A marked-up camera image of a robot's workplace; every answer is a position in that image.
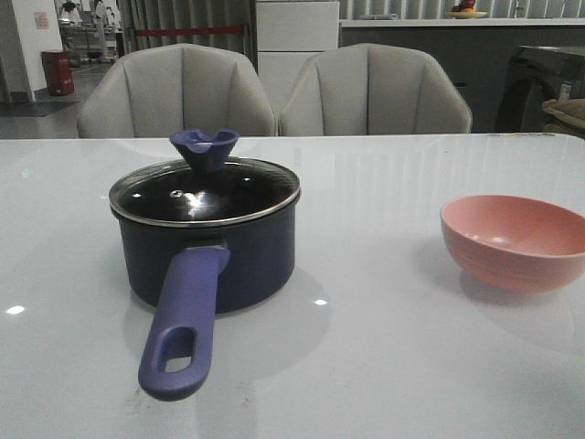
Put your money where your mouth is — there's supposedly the red bin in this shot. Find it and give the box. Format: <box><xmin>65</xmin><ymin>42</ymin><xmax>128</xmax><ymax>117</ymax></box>
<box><xmin>41</xmin><ymin>49</ymin><xmax>74</xmax><ymax>96</ymax></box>

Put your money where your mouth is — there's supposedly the metal shelving rack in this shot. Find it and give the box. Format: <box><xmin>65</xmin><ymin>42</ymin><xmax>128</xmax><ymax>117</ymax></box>
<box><xmin>56</xmin><ymin>1</ymin><xmax>124</xmax><ymax>68</ymax></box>

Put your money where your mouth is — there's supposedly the white drawer cabinet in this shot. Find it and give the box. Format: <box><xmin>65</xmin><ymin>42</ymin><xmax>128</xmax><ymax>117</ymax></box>
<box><xmin>255</xmin><ymin>1</ymin><xmax>339</xmax><ymax>112</ymax></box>

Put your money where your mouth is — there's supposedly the beige cushion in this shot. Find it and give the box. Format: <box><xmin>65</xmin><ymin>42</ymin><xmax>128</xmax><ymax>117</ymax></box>
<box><xmin>542</xmin><ymin>99</ymin><xmax>585</xmax><ymax>139</ymax></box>

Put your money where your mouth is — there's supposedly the pink wall notice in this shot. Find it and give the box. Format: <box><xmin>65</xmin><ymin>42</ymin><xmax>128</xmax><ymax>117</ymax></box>
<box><xmin>34</xmin><ymin>11</ymin><xmax>49</xmax><ymax>30</ymax></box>

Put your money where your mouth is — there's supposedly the right grey upholstered chair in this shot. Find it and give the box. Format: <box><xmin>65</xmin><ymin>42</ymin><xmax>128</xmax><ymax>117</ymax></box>
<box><xmin>278</xmin><ymin>43</ymin><xmax>473</xmax><ymax>136</ymax></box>

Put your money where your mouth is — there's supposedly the coloured sticker strip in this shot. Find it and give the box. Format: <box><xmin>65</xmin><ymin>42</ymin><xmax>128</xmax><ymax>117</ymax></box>
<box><xmin>488</xmin><ymin>132</ymin><xmax>555</xmax><ymax>137</ymax></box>

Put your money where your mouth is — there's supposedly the grey upholstered chair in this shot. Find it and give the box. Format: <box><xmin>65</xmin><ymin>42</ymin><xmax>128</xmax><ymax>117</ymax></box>
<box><xmin>278</xmin><ymin>43</ymin><xmax>473</xmax><ymax>136</ymax></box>
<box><xmin>77</xmin><ymin>43</ymin><xmax>276</xmax><ymax>139</ymax></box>

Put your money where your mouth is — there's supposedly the glass lid with blue knob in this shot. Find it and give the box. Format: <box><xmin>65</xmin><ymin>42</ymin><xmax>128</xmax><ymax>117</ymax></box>
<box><xmin>109</xmin><ymin>129</ymin><xmax>301</xmax><ymax>229</ymax></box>

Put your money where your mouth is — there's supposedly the black appliance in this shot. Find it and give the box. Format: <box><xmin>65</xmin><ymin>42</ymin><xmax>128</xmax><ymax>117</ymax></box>
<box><xmin>495</xmin><ymin>46</ymin><xmax>584</xmax><ymax>133</ymax></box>

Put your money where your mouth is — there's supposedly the red barrier tape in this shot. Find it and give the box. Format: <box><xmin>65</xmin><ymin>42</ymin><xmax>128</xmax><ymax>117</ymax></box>
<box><xmin>134</xmin><ymin>25</ymin><xmax>246</xmax><ymax>37</ymax></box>

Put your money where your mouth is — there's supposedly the left grey upholstered chair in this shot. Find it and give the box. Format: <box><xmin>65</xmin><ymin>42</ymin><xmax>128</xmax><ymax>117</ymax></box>
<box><xmin>77</xmin><ymin>43</ymin><xmax>276</xmax><ymax>139</ymax></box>

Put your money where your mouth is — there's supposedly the dark blue saucepan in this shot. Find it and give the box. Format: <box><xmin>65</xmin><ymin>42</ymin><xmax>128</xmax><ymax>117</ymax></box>
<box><xmin>111</xmin><ymin>198</ymin><xmax>299</xmax><ymax>402</ymax></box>

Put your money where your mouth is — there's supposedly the pink bowl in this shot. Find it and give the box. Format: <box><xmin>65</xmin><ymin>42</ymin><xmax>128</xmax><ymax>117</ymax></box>
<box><xmin>440</xmin><ymin>195</ymin><xmax>584</xmax><ymax>293</ymax></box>

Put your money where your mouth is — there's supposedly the dark grey sideboard counter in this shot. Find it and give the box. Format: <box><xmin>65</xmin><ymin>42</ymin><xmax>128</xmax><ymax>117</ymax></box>
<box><xmin>340</xmin><ymin>18</ymin><xmax>584</xmax><ymax>133</ymax></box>

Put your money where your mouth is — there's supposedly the fruit plate on counter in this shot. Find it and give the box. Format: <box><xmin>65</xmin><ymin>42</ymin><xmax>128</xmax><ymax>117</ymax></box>
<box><xmin>445</xmin><ymin>0</ymin><xmax>487</xmax><ymax>19</ymax></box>

